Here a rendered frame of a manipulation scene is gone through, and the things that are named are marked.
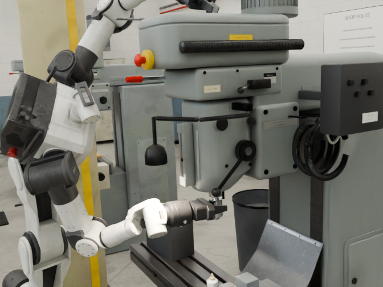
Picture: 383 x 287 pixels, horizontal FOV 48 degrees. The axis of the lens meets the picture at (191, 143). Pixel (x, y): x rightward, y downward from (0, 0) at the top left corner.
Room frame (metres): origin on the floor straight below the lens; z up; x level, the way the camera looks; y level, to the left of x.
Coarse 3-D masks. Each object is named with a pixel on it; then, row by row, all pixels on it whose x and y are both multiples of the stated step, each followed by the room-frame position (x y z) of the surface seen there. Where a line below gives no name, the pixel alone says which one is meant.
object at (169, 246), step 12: (168, 228) 1.72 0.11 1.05; (180, 228) 1.74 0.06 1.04; (192, 228) 1.77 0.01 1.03; (156, 240) 1.81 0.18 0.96; (168, 240) 1.73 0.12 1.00; (180, 240) 1.74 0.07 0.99; (192, 240) 1.77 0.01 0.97; (168, 252) 1.73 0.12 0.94; (180, 252) 1.73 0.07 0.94; (192, 252) 1.77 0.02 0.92
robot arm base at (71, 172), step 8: (64, 152) 1.39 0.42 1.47; (32, 160) 1.39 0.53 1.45; (40, 160) 1.37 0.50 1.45; (48, 160) 1.38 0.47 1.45; (64, 160) 1.33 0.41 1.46; (72, 160) 1.38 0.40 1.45; (64, 168) 1.31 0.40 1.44; (72, 168) 1.35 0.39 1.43; (24, 176) 1.30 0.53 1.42; (64, 176) 1.31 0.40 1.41; (72, 176) 1.32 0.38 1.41; (72, 184) 1.33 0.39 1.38; (32, 192) 1.31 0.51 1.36
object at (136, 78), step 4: (132, 76) 1.41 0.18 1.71; (136, 76) 1.41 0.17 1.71; (140, 76) 1.42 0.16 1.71; (152, 76) 1.45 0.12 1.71; (156, 76) 1.45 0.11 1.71; (160, 76) 1.46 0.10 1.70; (164, 76) 1.46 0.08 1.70; (128, 80) 1.40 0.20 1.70; (132, 80) 1.40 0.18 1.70; (136, 80) 1.41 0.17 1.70; (140, 80) 1.42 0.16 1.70; (144, 80) 1.43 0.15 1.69
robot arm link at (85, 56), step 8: (80, 48) 1.63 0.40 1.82; (80, 56) 1.62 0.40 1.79; (88, 56) 1.63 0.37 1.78; (96, 56) 1.65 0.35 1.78; (80, 64) 1.60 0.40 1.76; (88, 64) 1.63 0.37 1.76; (72, 72) 1.57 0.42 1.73; (80, 72) 1.60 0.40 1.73; (88, 72) 1.64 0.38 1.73; (80, 80) 1.62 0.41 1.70; (88, 80) 1.65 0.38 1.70
